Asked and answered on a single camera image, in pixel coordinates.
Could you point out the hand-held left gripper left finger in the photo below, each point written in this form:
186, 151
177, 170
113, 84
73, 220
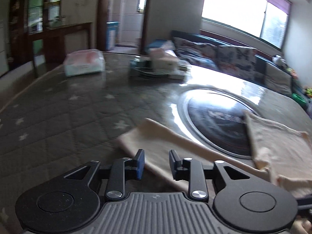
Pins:
140, 165

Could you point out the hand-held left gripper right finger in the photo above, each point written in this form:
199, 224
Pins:
173, 163

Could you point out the cream sweatshirt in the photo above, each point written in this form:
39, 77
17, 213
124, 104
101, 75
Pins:
268, 148

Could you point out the round black induction cooktop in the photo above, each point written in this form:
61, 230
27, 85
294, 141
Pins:
217, 121

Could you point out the blue smart watch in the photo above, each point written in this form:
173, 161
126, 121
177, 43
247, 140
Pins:
139, 65

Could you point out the white tissue box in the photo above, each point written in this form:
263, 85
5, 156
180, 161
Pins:
162, 56

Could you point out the flat butterfly print pillow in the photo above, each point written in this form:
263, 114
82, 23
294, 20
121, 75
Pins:
195, 51

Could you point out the pink white tissue pack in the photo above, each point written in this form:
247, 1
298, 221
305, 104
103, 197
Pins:
84, 63

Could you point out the upright butterfly print pillow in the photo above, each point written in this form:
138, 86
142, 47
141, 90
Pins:
236, 62

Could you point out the blue sofa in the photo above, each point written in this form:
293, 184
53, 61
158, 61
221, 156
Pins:
234, 53

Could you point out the blue white cabinet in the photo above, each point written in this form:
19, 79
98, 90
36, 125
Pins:
112, 36

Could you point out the grey pillow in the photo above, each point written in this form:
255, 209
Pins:
277, 80

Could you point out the green plastic basin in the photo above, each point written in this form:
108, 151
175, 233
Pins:
301, 98

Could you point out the panda plush toy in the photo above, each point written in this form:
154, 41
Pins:
279, 60

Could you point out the dark wooden side table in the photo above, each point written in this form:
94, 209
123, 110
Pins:
58, 41

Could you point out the window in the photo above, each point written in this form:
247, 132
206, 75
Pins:
246, 9

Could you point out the wooden display cabinet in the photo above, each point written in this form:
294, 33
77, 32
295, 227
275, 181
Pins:
31, 14

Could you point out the brown door frame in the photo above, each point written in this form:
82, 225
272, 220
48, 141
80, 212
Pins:
121, 14

